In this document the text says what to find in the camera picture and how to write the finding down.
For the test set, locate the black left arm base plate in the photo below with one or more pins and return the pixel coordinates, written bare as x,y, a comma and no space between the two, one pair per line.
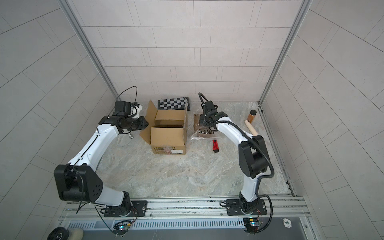
136,209

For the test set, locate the black white chessboard case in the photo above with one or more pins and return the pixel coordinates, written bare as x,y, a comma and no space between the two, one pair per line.
174,104

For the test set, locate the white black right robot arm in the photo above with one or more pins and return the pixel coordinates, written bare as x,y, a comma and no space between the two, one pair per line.
254,160

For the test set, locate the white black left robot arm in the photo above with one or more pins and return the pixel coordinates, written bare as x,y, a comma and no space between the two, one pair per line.
77,181

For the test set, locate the brown spice jar black lid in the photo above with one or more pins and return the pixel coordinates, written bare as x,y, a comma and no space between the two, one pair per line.
251,116

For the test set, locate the white round sticker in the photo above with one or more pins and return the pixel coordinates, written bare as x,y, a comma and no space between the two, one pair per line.
287,223

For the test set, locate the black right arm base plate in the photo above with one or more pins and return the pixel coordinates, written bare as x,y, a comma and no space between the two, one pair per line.
237,207

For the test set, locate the right green circuit board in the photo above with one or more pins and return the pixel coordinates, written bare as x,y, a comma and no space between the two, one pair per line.
252,225

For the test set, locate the left green circuit board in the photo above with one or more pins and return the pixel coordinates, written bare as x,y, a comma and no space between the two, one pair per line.
122,226

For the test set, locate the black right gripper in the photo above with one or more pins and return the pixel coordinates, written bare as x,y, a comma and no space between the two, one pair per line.
202,120

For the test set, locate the black wheel roller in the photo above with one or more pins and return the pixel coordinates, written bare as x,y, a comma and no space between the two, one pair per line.
59,233

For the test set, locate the aluminium mounting rail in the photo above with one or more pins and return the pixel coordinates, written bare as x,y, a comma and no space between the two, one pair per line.
192,208

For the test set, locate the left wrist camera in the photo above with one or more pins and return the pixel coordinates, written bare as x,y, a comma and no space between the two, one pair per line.
135,110

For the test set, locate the brown cardboard express box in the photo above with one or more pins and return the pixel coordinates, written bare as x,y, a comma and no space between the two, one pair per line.
167,131

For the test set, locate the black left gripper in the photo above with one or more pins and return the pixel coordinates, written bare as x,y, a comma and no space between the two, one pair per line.
143,123

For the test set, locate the green circuit board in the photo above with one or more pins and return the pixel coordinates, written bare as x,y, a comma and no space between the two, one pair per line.
122,226
252,225

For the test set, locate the clear bag of brown contents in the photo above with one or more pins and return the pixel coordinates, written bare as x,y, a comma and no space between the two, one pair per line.
202,132

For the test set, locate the red utility knife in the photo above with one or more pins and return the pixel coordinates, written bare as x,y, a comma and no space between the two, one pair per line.
215,146

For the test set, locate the wooden rolling pin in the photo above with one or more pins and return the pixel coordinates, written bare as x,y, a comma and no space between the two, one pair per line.
251,128

